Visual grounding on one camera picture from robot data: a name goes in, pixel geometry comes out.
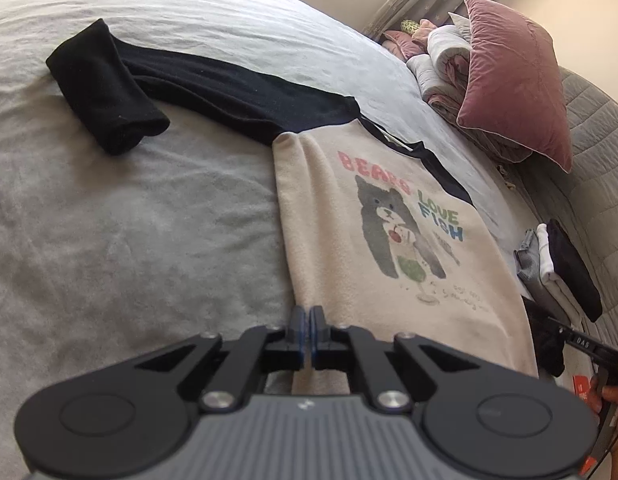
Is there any beige black bear sweatshirt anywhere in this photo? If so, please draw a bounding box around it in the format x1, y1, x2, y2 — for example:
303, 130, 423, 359
47, 21, 539, 376

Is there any person's right hand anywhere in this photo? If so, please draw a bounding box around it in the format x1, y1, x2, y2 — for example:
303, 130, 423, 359
586, 376, 618, 480

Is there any red booklet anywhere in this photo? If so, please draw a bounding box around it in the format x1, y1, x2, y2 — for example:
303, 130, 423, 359
572, 375, 591, 401

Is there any folded white garment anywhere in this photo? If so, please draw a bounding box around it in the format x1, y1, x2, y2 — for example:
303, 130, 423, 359
536, 223, 583, 325

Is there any folded black garment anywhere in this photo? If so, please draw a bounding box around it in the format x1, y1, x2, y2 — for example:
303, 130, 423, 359
546, 219, 603, 322

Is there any folded grey sweater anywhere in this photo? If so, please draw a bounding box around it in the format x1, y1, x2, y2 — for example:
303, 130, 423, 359
514, 230, 570, 325

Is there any grey quilted headboard cover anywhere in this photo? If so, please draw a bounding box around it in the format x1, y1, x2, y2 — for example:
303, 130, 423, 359
514, 68, 618, 348

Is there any folded grey pink quilt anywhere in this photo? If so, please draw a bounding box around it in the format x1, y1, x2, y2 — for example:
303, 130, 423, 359
407, 25, 531, 164

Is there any pink velvet pillow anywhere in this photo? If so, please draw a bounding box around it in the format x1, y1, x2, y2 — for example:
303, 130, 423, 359
457, 0, 572, 174

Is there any small pink pillow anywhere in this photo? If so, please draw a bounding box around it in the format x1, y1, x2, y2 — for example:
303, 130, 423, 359
381, 18, 437, 62

